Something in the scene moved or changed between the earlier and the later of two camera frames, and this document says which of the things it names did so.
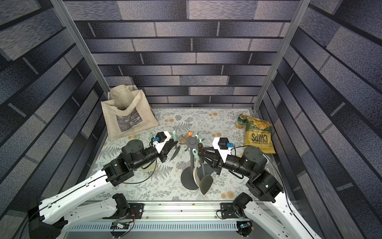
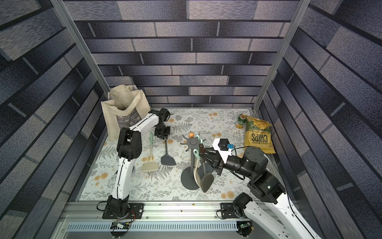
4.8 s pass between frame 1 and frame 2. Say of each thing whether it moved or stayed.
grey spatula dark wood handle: stayed
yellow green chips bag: stayed
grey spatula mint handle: moved
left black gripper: moved
